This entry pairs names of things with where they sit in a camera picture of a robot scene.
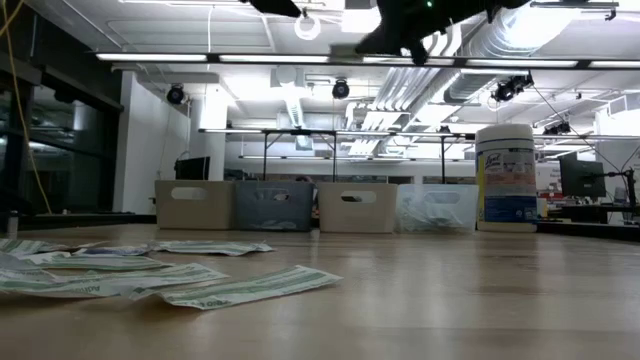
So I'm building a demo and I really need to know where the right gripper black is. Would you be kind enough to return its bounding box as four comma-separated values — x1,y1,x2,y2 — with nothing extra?
354,0,481,67

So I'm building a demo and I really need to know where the white packet red print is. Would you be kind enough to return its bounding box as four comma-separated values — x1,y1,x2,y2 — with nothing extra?
62,241,110,251

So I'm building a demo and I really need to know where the ceiling light strip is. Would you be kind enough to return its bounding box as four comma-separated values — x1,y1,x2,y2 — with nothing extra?
362,56,640,70
94,51,331,64

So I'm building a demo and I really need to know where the disinfecting wipes canister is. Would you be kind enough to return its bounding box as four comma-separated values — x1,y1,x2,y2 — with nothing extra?
474,123,539,232

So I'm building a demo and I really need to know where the clear plastic bin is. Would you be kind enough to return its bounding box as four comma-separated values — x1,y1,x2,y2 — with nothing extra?
397,183,480,235

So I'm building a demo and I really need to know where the white plastic bin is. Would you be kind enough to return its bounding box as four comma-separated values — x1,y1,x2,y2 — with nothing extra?
317,182,399,234

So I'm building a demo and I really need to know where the black computer monitor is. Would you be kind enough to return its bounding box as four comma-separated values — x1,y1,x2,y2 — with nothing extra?
558,156,608,199
174,155,212,182

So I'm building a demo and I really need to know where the dark grey plastic bin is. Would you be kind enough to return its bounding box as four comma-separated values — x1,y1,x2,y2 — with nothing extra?
233,180,315,232

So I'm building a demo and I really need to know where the light grey plastic bin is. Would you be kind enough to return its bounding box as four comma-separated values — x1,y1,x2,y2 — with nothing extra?
154,179,236,230

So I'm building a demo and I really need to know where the white ring light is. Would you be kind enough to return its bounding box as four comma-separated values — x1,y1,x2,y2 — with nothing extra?
293,10,323,42

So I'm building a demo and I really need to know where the black station frame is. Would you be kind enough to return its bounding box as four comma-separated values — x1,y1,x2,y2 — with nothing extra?
198,127,477,184

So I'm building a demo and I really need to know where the black wall camera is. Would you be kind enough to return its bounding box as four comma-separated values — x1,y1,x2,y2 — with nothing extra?
165,83,187,106

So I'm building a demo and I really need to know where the yellow cable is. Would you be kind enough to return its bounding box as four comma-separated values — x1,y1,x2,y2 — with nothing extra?
0,0,54,215

